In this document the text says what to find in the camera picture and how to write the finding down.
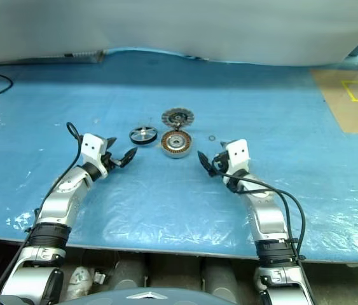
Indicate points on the white backdrop cloth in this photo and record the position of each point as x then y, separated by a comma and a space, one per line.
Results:
178, 25

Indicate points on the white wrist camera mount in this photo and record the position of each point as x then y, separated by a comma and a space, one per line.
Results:
239, 154
93, 146

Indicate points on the blue plastic-covered table mat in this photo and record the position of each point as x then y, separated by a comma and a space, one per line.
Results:
178, 197

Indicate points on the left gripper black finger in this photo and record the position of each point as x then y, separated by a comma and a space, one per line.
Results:
111, 142
128, 156

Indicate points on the brown cardboard sheet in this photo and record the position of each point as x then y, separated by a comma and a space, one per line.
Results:
334, 105

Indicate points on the white rounded plastic part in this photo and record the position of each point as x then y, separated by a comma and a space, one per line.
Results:
79, 281

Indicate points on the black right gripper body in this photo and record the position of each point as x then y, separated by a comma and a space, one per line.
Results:
221, 162

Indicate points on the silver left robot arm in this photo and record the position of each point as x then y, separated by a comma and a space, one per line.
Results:
58, 203

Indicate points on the silver motor housing copper windings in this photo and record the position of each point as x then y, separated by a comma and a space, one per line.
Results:
176, 143

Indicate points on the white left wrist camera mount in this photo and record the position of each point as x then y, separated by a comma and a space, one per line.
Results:
93, 146

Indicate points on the silver spoked motor rotor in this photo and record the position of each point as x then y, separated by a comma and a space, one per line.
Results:
143, 135

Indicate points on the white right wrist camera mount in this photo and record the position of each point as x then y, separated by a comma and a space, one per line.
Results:
239, 154

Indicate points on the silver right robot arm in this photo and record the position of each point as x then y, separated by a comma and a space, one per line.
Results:
266, 216

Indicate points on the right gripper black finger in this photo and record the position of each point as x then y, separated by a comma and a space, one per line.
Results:
224, 145
206, 163

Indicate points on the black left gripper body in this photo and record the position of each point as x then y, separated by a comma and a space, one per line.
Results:
110, 159

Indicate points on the dark grey rounded cylinder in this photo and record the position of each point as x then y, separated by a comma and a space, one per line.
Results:
131, 273
220, 278

